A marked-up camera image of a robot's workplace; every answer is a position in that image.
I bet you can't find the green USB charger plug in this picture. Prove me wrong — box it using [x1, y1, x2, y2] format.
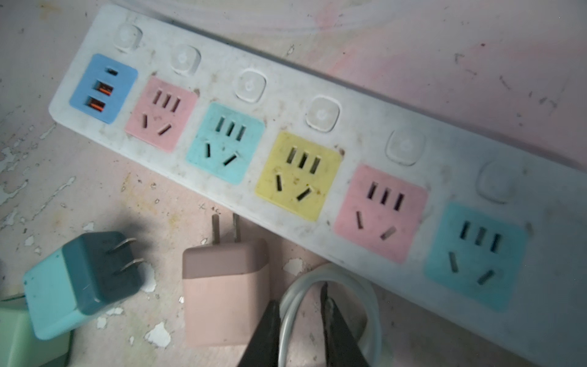
[1, 297, 72, 366]

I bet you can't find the blue socket white cable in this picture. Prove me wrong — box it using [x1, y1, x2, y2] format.
[277, 262, 384, 367]

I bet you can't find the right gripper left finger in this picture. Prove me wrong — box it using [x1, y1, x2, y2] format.
[237, 301, 281, 367]

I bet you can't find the teal USB charger plug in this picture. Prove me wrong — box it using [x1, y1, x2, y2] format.
[22, 231, 144, 340]

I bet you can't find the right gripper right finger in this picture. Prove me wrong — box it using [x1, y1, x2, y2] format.
[320, 283, 368, 367]

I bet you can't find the pink USB charger plug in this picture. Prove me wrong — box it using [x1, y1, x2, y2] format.
[182, 214, 270, 348]

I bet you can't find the long white power strip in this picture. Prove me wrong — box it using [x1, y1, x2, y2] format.
[49, 5, 586, 366]

